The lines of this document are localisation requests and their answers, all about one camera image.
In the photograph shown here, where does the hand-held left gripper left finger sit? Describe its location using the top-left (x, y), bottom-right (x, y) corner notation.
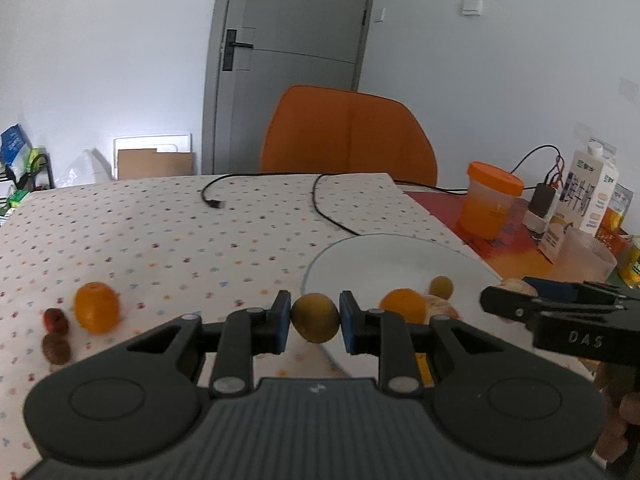
top-left (117, 290), bottom-right (292, 400)

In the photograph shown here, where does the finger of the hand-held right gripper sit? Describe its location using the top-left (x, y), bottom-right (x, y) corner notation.
top-left (480, 285), bottom-right (627, 331)
top-left (524, 276), bottom-right (640, 305)

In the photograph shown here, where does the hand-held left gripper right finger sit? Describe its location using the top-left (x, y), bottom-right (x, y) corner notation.
top-left (339, 290), bottom-right (506, 400)

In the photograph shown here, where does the long peeled pomelo segment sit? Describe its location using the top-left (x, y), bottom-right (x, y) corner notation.
top-left (492, 278), bottom-right (538, 326)

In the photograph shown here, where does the large olive green fruit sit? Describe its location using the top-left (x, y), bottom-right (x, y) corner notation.
top-left (291, 293), bottom-right (340, 344)

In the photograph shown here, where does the large orange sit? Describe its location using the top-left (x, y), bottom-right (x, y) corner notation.
top-left (380, 287), bottom-right (428, 326)

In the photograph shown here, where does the short peeled pomelo segment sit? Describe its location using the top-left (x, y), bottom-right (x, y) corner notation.
top-left (424, 295), bottom-right (460, 322)

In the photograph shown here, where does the small olive green fruit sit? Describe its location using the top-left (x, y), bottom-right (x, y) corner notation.
top-left (430, 275), bottom-right (455, 300)

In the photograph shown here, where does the white bowl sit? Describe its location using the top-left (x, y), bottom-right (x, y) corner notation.
top-left (300, 233), bottom-right (503, 381)

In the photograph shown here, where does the person's right hand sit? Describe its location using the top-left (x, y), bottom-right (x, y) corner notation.
top-left (595, 360), bottom-right (640, 468)

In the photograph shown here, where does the clear plastic cup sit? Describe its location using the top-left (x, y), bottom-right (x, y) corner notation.
top-left (557, 227), bottom-right (618, 286)

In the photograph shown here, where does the red table mat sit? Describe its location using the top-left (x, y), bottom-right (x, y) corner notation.
top-left (402, 190), bottom-right (640, 311)

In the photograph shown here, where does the yellow bottle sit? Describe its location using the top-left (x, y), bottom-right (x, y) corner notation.
top-left (620, 240), bottom-right (640, 288)

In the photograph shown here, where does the black and white charger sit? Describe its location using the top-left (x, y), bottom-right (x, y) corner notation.
top-left (522, 182), bottom-right (561, 233)

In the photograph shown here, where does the orange snack packet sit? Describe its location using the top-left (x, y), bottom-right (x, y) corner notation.
top-left (595, 182), bottom-right (633, 261)

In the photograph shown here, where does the orange lidded plastic jar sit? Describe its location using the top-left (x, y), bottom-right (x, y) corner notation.
top-left (457, 161), bottom-right (525, 240)

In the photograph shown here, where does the white milk carton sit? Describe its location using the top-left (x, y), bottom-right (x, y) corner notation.
top-left (537, 141), bottom-right (620, 263)

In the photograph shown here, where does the white floral tablecloth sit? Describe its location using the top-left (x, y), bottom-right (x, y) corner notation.
top-left (0, 172), bottom-right (501, 480)

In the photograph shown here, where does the medium orange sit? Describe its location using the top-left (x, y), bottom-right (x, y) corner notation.
top-left (73, 282), bottom-right (121, 335)

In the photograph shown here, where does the orange chair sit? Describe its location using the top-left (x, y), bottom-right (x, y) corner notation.
top-left (260, 85), bottom-right (438, 188)

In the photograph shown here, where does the brown cardboard sheet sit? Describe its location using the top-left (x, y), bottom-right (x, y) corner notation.
top-left (117, 148), bottom-right (196, 181)

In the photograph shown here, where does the white board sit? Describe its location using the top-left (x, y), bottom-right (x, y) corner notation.
top-left (112, 132), bottom-right (193, 181)

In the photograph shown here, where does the small red fruit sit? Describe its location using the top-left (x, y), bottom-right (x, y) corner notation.
top-left (42, 308), bottom-right (69, 334)

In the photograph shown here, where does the small brown fruit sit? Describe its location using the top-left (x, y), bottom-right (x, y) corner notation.
top-left (41, 333), bottom-right (71, 365)

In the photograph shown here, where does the clear plastic bag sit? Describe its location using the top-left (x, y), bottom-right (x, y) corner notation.
top-left (60, 147), bottom-right (115, 189)

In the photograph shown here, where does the black shoe rack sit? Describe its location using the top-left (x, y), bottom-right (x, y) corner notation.
top-left (0, 152), bottom-right (55, 211)

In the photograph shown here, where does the grey door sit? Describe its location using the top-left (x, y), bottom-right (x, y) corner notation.
top-left (204, 0), bottom-right (379, 177)

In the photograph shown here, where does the blue and white bag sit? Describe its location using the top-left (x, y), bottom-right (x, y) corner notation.
top-left (0, 124), bottom-right (32, 172)

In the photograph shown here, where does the black plug-ended cable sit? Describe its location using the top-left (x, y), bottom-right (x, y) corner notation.
top-left (201, 173), bottom-right (392, 237)

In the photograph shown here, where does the black charger cable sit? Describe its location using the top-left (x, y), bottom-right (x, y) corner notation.
top-left (400, 145), bottom-right (568, 196)

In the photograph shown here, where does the black door handle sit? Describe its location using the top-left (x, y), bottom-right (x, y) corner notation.
top-left (222, 30), bottom-right (254, 72)

